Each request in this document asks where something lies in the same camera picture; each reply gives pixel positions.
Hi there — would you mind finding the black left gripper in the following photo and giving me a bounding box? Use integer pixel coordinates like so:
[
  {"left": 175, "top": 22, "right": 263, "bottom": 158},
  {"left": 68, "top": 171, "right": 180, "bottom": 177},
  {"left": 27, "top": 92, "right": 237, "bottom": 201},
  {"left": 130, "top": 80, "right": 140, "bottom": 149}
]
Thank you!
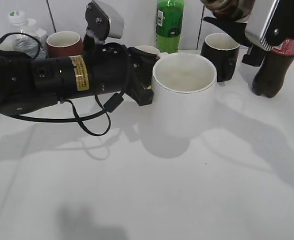
[{"left": 83, "top": 42, "right": 157, "bottom": 106}]

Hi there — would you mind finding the black camera cable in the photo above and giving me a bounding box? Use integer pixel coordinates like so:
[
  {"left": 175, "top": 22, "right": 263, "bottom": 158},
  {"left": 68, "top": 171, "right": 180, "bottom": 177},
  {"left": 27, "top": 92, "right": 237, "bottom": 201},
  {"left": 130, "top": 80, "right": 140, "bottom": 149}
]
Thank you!
[{"left": 0, "top": 32, "right": 124, "bottom": 137}]

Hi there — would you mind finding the Cestbon water bottle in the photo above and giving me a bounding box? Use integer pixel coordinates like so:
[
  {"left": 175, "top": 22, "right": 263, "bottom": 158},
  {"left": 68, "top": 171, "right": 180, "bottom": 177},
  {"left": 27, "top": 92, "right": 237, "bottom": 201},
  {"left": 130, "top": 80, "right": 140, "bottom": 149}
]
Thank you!
[{"left": 7, "top": 10, "right": 47, "bottom": 59}]

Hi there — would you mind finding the green soda bottle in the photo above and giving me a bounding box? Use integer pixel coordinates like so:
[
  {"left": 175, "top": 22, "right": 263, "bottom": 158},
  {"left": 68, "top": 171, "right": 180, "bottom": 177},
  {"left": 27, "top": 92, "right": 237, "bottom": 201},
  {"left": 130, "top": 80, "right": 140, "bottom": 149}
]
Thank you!
[{"left": 156, "top": 0, "right": 185, "bottom": 54}]

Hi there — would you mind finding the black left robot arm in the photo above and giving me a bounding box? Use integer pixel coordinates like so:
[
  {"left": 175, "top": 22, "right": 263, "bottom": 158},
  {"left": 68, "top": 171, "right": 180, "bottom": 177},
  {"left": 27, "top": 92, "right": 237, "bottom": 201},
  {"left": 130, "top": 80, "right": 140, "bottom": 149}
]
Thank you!
[{"left": 0, "top": 43, "right": 157, "bottom": 116}]

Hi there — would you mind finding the white mug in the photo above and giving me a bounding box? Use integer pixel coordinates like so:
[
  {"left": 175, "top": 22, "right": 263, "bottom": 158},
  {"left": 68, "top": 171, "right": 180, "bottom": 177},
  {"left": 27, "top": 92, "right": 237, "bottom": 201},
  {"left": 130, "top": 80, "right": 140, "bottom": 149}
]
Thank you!
[{"left": 141, "top": 52, "right": 217, "bottom": 139}]

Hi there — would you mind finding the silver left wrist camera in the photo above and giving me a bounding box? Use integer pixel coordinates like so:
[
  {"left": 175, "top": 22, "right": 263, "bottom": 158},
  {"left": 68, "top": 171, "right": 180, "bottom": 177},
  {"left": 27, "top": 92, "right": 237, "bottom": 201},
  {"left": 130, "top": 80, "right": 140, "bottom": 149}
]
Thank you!
[{"left": 85, "top": 0, "right": 125, "bottom": 42}]

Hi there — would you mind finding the Nescafe coffee bottle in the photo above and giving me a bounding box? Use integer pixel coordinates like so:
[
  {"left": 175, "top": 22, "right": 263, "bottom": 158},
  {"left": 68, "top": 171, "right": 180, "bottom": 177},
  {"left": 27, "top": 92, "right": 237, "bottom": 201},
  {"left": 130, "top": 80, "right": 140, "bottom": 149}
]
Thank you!
[{"left": 201, "top": 0, "right": 255, "bottom": 21}]

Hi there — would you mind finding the black mug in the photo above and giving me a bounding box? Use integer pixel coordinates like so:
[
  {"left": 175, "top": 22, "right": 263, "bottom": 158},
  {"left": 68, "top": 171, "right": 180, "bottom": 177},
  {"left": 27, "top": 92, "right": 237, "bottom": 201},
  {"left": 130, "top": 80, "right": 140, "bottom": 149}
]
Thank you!
[{"left": 201, "top": 33, "right": 240, "bottom": 83}]

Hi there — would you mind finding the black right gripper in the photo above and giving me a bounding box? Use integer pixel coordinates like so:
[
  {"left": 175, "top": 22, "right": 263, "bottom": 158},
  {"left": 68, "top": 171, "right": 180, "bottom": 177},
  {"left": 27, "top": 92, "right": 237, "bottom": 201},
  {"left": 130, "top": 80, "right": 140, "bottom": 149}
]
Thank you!
[{"left": 203, "top": 0, "right": 294, "bottom": 67}]

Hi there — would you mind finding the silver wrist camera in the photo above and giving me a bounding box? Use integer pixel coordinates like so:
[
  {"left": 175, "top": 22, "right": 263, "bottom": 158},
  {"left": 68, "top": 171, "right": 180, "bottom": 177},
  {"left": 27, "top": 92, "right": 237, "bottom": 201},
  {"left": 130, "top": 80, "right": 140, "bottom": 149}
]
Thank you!
[
  {"left": 85, "top": 0, "right": 125, "bottom": 42},
  {"left": 245, "top": 0, "right": 280, "bottom": 51}
]

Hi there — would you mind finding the yellow paper cup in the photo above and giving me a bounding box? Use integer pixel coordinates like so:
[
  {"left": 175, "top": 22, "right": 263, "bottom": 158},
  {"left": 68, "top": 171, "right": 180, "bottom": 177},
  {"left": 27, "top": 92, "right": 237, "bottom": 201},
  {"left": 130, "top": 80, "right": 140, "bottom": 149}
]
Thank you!
[{"left": 134, "top": 45, "right": 161, "bottom": 56}]

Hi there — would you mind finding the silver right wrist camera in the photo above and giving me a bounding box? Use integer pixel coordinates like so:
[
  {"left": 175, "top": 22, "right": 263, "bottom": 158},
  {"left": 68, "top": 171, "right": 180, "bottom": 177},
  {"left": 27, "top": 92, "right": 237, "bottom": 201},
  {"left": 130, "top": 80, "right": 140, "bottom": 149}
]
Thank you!
[{"left": 245, "top": 0, "right": 280, "bottom": 51}]

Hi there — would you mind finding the cola bottle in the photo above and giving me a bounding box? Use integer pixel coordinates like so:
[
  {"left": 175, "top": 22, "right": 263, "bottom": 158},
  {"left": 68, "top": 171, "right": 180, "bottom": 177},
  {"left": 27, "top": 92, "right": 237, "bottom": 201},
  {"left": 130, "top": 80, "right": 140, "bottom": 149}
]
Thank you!
[{"left": 252, "top": 38, "right": 294, "bottom": 98}]

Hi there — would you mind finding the dark red mug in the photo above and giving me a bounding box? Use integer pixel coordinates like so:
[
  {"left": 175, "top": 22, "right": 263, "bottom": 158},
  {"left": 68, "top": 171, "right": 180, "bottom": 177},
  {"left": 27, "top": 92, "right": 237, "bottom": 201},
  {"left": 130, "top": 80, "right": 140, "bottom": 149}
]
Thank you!
[{"left": 46, "top": 31, "right": 83, "bottom": 58}]

